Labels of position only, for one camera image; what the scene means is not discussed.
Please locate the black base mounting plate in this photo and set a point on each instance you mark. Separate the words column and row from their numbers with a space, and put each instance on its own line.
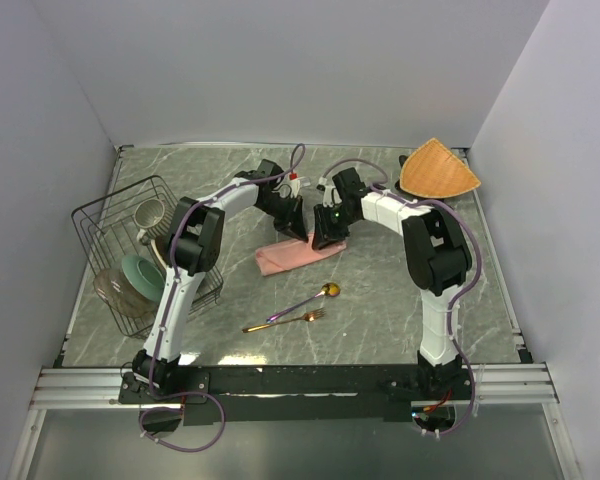
column 204, row 394

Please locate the brown ceramic plate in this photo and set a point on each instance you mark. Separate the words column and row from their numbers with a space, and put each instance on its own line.
column 159, row 250

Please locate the grey striped mug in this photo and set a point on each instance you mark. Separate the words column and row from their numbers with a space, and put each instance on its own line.
column 153, row 219

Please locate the rose gold fork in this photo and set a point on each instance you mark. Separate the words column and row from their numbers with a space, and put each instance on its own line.
column 310, row 316

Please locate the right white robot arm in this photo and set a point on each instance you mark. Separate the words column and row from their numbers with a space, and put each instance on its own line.
column 442, row 257

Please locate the aluminium rail frame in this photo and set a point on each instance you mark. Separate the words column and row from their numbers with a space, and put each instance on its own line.
column 495, row 384

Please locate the pink satin napkin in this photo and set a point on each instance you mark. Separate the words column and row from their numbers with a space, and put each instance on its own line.
column 292, row 254

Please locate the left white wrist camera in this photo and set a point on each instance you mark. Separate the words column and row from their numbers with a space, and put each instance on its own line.
column 296, row 184

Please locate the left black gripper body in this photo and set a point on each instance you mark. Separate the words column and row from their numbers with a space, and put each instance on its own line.
column 283, row 211

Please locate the clear glass bowl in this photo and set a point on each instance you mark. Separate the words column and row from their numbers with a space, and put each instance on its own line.
column 114, row 289

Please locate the teal green bowl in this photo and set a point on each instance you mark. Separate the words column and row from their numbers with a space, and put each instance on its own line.
column 144, row 276

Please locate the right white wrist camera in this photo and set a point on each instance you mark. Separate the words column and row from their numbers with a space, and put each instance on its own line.
column 330, row 195

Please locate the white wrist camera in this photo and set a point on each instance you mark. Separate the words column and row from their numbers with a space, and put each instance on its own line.
column 330, row 195
column 296, row 184

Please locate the black wire dish rack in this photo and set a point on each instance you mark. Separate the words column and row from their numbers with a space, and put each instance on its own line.
column 107, row 233

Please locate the gold spoon with purple handle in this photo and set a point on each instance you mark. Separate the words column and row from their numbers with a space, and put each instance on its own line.
column 330, row 290

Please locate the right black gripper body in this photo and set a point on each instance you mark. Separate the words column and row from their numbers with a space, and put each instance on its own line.
column 333, row 222

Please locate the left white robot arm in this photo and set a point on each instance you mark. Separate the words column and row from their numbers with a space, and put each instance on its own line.
column 193, row 247

